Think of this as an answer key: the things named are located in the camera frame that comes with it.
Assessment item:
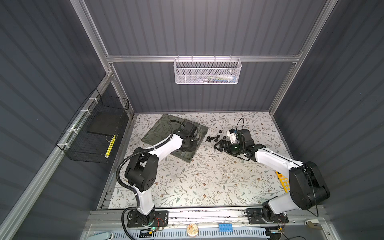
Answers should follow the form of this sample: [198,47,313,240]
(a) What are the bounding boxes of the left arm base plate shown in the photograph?
[126,210,169,228]

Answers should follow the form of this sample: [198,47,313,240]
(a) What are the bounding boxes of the yellow calculator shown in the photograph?
[276,171,290,193]

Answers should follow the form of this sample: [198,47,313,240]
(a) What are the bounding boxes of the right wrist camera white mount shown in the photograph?
[227,129,238,144]

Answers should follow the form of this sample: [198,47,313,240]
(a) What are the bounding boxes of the green compartment organizer box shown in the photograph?
[142,114,209,163]

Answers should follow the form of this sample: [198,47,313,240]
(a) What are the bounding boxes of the white wire mesh basket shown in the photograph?
[173,57,242,85]

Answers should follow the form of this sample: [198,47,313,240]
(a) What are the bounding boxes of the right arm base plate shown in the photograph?
[244,208,289,224]

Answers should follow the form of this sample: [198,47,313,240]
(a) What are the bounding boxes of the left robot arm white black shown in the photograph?
[116,120,198,216]

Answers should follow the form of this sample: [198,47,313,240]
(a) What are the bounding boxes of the black wire mesh basket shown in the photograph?
[57,90,130,164]

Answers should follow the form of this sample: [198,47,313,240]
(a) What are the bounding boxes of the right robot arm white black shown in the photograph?
[214,129,331,223]

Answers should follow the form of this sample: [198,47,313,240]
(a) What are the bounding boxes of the blue toy brick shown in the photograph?
[219,223,234,233]

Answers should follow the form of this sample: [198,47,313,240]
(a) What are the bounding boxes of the markers in white basket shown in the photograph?
[198,75,238,84]

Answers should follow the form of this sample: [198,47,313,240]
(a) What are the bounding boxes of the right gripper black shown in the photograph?
[213,139,245,156]

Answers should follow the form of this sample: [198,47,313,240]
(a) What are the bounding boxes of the yellow marker in black basket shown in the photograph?
[105,135,117,159]

